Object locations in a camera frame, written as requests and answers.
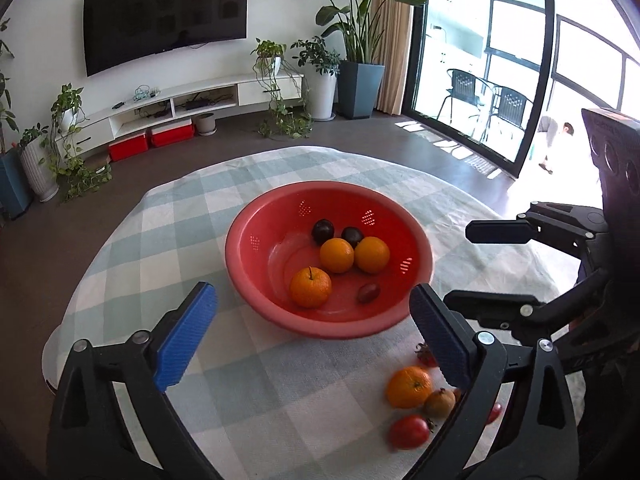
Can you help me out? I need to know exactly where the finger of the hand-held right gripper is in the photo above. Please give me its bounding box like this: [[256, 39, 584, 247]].
[[444, 270, 608, 347], [465, 201, 608, 261]]

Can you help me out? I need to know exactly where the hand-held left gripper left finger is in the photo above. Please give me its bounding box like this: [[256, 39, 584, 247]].
[[47, 281, 221, 480]]

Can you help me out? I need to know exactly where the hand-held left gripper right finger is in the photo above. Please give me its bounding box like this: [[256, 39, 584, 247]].
[[405, 283, 581, 480]]

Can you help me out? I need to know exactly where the red tomato with green stem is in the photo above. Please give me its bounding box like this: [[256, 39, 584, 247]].
[[415, 342, 440, 368]]

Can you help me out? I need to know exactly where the small brown kiwi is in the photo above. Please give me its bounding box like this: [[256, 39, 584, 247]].
[[424, 387, 457, 418]]

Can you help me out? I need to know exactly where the red plastic colander bowl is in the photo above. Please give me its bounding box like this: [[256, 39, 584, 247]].
[[224, 181, 435, 339]]

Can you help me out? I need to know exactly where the orange with stem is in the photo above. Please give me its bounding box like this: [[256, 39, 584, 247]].
[[289, 266, 333, 309]]

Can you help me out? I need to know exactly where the checked green white tablecloth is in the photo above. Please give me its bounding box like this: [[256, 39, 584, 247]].
[[42, 145, 586, 480]]

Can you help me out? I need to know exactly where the black mesh chair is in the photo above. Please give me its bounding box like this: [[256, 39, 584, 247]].
[[482, 85, 535, 143], [437, 68, 493, 136]]

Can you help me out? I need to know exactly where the black framed glass door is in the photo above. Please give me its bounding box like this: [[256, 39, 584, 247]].
[[402, 0, 640, 181]]

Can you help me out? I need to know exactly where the large-leaf plant in blue pot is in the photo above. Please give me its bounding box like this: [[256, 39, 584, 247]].
[[285, 0, 426, 120]]

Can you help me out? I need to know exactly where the red storage box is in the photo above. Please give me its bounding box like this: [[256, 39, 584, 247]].
[[108, 132, 150, 162], [150, 120, 196, 148]]

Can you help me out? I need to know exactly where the plant in white ribbed pot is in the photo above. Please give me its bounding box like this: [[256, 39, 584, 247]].
[[19, 125, 60, 202]]

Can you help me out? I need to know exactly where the bushy plant in white pot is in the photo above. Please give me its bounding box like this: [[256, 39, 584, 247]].
[[291, 36, 341, 122]]

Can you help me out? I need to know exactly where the beige curtain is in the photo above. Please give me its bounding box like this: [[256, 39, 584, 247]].
[[372, 0, 416, 116]]

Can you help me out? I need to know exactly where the leafy tree in blue pot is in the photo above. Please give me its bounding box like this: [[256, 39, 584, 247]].
[[0, 15, 33, 220]]

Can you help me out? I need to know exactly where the trailing potted plant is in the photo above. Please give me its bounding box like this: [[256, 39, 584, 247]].
[[251, 38, 313, 139], [50, 84, 113, 201]]

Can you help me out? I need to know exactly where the white television cabinet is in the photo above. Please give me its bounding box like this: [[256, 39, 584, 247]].
[[55, 72, 305, 148]]

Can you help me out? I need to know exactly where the black wall television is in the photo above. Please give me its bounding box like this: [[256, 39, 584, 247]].
[[82, 0, 250, 77]]

